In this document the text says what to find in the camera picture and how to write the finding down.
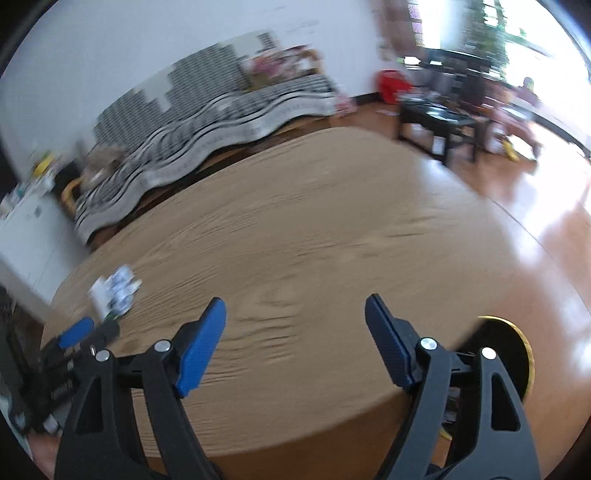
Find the green potted plant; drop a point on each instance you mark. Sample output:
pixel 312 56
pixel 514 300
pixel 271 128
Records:
pixel 484 32

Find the black coffee table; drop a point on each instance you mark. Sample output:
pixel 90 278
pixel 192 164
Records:
pixel 449 129

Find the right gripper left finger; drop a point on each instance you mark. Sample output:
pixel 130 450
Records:
pixel 127 420

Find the striped black white sofa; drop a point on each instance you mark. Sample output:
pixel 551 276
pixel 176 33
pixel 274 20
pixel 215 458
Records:
pixel 170 123

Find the red plastic bag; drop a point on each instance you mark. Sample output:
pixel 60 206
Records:
pixel 391 85

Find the brown plush toy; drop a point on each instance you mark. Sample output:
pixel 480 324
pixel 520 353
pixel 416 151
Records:
pixel 99 164

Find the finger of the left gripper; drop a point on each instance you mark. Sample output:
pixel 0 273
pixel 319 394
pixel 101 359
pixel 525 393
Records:
pixel 75 333

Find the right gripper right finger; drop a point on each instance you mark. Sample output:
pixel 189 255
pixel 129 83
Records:
pixel 447 432

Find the pink floral cushion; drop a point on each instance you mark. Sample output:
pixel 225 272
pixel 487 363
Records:
pixel 277 66

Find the white cabinet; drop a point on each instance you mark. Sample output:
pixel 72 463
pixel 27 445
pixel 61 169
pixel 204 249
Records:
pixel 39 249

